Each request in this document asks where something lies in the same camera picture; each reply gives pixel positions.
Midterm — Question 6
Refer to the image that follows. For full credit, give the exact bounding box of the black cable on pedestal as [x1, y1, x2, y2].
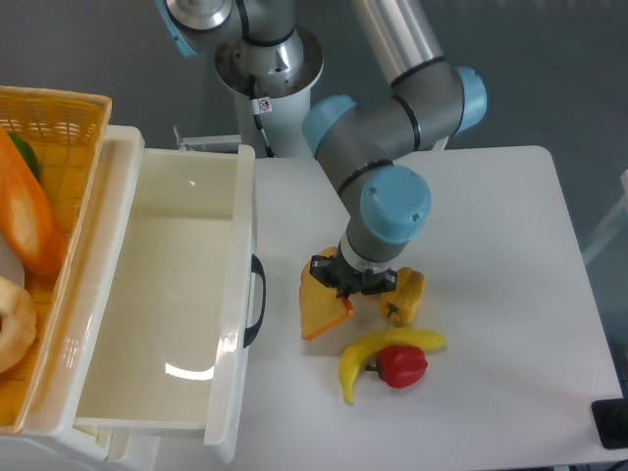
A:
[247, 73, 277, 159]

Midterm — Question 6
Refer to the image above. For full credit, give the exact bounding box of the white frame at right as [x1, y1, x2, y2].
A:
[582, 170, 627, 266]

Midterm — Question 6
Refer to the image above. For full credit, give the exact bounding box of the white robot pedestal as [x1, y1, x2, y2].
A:
[215, 25, 324, 158]

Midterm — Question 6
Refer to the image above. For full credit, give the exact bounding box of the green toy vegetable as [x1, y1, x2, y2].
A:
[9, 133, 40, 182]

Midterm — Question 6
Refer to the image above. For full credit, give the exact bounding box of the yellow toy banana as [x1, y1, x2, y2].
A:
[338, 328, 447, 404]

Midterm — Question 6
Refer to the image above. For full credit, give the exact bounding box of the orange toy baguette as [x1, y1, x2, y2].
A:
[1, 131, 66, 276]

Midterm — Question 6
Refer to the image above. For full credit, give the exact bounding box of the red toy bell pepper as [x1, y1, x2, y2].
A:
[364, 345, 429, 390]

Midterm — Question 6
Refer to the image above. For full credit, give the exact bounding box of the black drawer handle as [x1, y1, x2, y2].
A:
[243, 254, 267, 348]

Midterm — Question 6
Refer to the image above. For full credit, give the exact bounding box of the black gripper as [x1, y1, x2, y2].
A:
[309, 245, 397, 298]

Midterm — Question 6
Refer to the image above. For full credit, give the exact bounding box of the black device at edge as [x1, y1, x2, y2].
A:
[591, 398, 627, 449]

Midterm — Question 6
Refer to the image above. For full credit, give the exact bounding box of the yellow toy bread slice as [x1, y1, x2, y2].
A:
[298, 262, 355, 340]

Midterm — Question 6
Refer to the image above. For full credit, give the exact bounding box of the yellow woven plastic basket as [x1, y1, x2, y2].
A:
[1, 85, 112, 435]

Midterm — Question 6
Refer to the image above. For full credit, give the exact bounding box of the yellow toy bell pepper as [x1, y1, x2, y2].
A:
[379, 267, 427, 327]

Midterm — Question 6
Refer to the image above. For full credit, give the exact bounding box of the white metal base bracket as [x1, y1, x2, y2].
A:
[173, 125, 241, 154]

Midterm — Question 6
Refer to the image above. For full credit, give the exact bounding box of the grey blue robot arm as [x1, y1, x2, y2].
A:
[157, 1, 487, 297]

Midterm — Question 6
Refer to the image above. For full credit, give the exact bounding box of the beige toy bagel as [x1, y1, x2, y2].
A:
[1, 277, 36, 373]

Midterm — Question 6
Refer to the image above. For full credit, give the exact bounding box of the white plastic drawer cabinet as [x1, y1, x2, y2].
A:
[1, 126, 160, 470]

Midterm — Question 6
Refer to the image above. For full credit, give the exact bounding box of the white plastic open drawer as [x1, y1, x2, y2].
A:
[76, 145, 265, 470]

